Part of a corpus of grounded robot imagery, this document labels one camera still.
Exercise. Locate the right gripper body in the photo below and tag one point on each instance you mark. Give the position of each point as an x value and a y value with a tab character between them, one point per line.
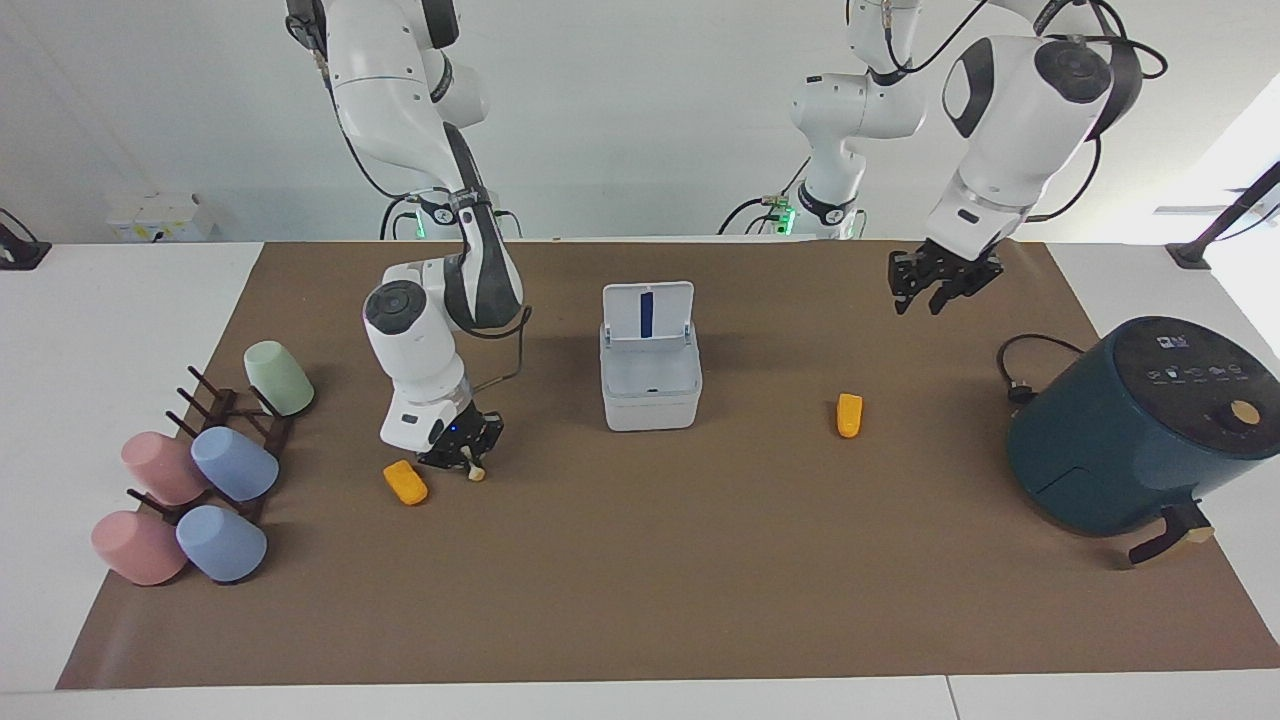
458	425

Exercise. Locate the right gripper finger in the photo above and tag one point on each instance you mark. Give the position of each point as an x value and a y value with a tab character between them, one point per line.
442	459
490	438

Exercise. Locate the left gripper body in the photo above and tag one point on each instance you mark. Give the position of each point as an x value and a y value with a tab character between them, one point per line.
955	258

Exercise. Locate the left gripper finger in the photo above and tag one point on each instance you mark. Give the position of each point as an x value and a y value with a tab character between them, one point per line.
905	280
965	285

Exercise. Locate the small beige trash piece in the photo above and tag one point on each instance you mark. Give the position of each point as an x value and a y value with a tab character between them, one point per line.
477	472

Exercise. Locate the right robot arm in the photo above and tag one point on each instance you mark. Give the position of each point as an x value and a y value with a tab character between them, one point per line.
400	100

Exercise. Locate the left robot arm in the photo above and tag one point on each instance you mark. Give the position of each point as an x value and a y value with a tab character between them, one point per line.
1010	130

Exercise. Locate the orange trash piece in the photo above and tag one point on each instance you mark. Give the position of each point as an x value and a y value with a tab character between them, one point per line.
405	483
849	415

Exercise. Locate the white bin with lid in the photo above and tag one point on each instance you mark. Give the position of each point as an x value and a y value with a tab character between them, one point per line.
650	385

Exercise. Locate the green cup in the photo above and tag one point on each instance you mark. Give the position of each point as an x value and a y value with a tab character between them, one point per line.
278	378

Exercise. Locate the blue cup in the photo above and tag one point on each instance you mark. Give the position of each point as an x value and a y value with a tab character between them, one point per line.
221	543
234	463

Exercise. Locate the dark wooden cup rack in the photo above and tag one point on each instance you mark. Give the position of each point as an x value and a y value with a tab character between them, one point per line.
225	405

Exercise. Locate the dark teal air fryer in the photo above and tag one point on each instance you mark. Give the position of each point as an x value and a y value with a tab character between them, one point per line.
1140	430

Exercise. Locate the black stand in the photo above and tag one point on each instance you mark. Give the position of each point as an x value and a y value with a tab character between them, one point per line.
1225	215
18	250

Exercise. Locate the pink cup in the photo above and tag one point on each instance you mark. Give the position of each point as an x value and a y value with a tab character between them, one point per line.
138	547
160	466

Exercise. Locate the white boxes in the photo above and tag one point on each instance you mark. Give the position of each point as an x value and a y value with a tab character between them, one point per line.
160	218

